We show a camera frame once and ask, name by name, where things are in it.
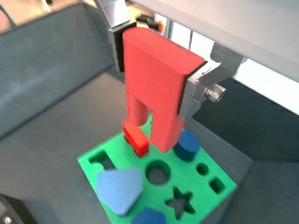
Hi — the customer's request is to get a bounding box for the green shape sorting board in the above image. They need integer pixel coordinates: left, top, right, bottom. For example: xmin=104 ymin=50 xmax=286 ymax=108
xmin=76 ymin=115 xmax=239 ymax=224

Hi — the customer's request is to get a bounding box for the black curved holder stand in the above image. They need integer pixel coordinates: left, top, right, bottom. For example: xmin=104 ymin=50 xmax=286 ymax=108
xmin=0 ymin=194 xmax=38 ymax=224

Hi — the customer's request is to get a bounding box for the dark blue octagon peg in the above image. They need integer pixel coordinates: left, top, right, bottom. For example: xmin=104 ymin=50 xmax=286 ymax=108
xmin=131 ymin=207 xmax=167 ymax=224

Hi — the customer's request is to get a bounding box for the red square-circle peg object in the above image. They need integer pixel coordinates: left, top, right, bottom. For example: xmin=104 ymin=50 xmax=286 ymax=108
xmin=123 ymin=27 xmax=206 ymax=152

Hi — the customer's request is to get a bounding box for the dark blue cylinder peg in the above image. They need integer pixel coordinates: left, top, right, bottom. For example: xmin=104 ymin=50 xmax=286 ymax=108
xmin=173 ymin=130 xmax=201 ymax=161

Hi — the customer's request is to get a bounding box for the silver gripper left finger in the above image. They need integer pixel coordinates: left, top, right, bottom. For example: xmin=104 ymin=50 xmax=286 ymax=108
xmin=95 ymin=0 xmax=136 ymax=73

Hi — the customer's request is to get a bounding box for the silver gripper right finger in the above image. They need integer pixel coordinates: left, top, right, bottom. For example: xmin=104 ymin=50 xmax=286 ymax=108
xmin=179 ymin=43 xmax=246 ymax=120

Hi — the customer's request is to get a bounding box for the light blue pentagon peg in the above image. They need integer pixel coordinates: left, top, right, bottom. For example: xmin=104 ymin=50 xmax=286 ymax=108
xmin=96 ymin=168 xmax=143 ymax=216

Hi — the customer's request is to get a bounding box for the small red block peg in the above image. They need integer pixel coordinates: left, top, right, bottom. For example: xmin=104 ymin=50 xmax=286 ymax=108
xmin=123 ymin=121 xmax=150 ymax=157

